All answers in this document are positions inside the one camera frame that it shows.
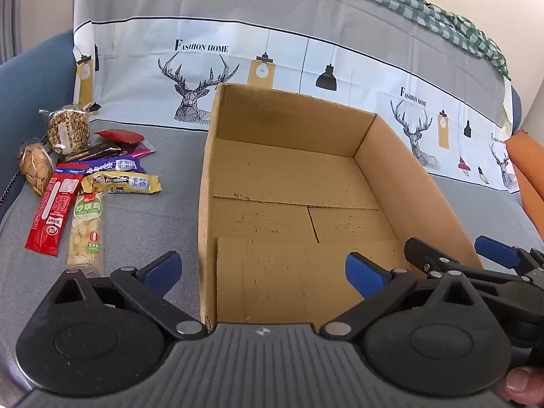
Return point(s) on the open cardboard box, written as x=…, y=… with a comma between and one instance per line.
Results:
x=290, y=186

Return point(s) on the clear bag of biscuits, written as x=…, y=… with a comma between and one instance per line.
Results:
x=36, y=165

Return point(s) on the green checkered cloth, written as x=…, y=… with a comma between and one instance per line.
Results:
x=456, y=29

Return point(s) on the orange cushion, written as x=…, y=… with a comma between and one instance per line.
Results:
x=526, y=155

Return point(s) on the purple Alpenliebe candy packet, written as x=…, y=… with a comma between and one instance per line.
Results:
x=122, y=163

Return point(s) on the long red snack packet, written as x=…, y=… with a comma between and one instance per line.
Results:
x=50, y=218

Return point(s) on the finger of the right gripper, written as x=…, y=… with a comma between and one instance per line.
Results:
x=429, y=259
x=510, y=257

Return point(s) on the small red cake packet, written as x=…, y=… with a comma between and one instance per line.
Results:
x=121, y=136

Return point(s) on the person's right hand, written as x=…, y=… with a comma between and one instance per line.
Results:
x=523, y=385

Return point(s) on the dark brown chocolate bar packet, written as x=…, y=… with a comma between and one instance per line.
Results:
x=96, y=151

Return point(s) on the yellow chocolate bar packet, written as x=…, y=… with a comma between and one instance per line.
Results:
x=121, y=181

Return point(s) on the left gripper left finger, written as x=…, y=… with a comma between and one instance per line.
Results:
x=144, y=290

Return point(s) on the round puffed grain snack bag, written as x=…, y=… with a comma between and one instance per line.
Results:
x=67, y=129

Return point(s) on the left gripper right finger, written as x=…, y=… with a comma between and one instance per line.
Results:
x=382, y=292

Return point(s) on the white green nougat bar packet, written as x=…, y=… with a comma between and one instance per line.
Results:
x=85, y=251

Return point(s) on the magenta purple snack packet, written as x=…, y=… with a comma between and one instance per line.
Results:
x=139, y=150

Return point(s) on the deer print sofa cover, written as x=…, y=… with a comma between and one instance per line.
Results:
x=160, y=61

